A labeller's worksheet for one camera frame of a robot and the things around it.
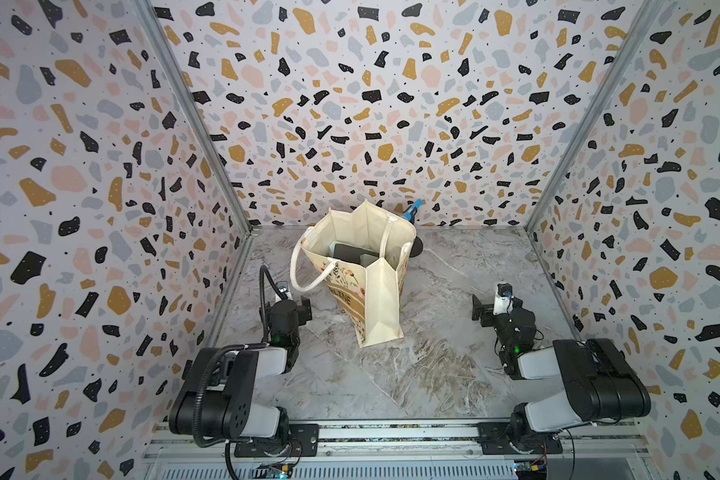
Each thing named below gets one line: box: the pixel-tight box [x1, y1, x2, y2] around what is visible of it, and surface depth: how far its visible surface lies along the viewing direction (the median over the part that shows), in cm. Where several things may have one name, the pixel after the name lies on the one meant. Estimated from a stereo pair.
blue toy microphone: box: [402, 198, 423, 224], surface depth 102 cm
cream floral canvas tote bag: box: [289, 199, 417, 348], surface depth 87 cm
